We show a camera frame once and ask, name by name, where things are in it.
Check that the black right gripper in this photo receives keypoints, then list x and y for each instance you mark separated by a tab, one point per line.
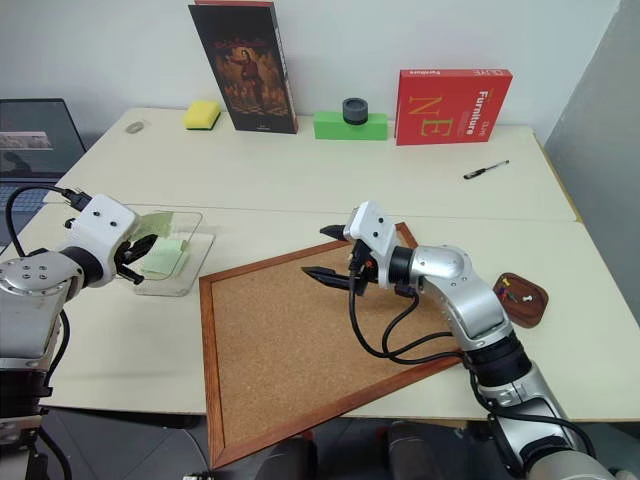
364	275

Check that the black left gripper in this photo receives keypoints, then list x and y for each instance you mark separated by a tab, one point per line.
125	255

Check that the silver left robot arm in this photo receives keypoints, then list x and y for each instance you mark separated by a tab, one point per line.
30	310

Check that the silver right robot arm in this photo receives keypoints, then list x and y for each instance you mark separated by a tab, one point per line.
465	300

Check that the green note stack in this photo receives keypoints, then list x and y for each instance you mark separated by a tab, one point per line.
165	260

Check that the wood-framed cork board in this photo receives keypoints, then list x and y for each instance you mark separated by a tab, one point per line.
280	350

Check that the clear acrylic tray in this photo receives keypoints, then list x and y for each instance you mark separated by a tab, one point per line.
200	250

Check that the green rectangular block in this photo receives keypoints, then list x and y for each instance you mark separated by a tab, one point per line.
327	127

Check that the small grey round disc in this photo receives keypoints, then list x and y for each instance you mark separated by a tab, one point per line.
134	127

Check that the black round cylinder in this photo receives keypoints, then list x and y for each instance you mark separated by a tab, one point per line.
355	111

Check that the yellow sponge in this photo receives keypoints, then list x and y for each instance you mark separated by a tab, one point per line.
201	116

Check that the black ballpoint pen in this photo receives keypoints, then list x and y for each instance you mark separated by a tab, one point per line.
475	173

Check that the grey laptop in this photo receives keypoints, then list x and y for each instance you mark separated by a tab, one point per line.
30	125

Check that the red furniture book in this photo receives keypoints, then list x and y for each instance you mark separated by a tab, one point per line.
440	115

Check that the tall dark book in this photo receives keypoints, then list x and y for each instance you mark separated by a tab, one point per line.
245	75

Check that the small brown wooden dish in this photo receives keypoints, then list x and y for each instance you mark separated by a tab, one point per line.
530	315

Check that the grey partition panel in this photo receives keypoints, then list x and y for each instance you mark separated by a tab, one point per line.
600	125

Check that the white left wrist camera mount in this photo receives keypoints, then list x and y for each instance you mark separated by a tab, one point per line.
105	220

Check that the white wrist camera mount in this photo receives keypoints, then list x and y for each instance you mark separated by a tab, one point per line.
105	220
375	225

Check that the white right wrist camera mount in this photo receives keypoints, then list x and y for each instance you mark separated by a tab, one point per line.
375	225

